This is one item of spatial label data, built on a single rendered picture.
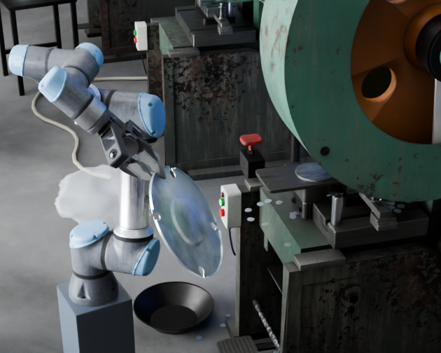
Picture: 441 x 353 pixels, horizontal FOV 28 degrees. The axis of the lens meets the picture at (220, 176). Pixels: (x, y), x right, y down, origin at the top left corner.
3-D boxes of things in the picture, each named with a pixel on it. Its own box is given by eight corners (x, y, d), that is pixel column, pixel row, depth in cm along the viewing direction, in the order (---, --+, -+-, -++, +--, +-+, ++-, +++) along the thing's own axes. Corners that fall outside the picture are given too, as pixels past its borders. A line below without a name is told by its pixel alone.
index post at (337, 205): (333, 225, 254) (335, 197, 250) (329, 220, 257) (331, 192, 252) (342, 224, 255) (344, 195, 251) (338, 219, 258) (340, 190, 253)
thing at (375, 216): (377, 231, 252) (380, 199, 247) (354, 203, 266) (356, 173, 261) (397, 227, 253) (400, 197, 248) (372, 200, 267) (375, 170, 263)
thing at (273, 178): (267, 228, 264) (269, 189, 257) (253, 206, 275) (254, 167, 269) (345, 217, 269) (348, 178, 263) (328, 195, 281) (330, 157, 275)
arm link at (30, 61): (88, 92, 257) (12, 31, 211) (122, 96, 254) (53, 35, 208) (80, 130, 255) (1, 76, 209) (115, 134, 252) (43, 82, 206)
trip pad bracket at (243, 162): (247, 210, 299) (248, 159, 290) (239, 197, 307) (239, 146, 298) (264, 208, 300) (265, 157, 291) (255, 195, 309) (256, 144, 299)
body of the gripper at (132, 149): (148, 134, 212) (110, 101, 208) (145, 149, 204) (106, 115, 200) (127, 153, 214) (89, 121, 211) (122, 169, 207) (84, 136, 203)
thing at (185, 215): (232, 280, 220) (235, 279, 220) (169, 274, 196) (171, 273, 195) (200, 176, 229) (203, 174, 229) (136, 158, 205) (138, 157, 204)
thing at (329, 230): (333, 249, 254) (334, 232, 251) (283, 178, 292) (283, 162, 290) (428, 234, 261) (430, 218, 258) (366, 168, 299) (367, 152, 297)
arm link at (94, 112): (92, 104, 199) (68, 127, 202) (106, 117, 200) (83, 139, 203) (96, 91, 205) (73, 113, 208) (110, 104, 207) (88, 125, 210)
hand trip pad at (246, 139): (243, 162, 294) (243, 142, 291) (238, 155, 299) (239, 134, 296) (263, 160, 296) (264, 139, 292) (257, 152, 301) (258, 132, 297)
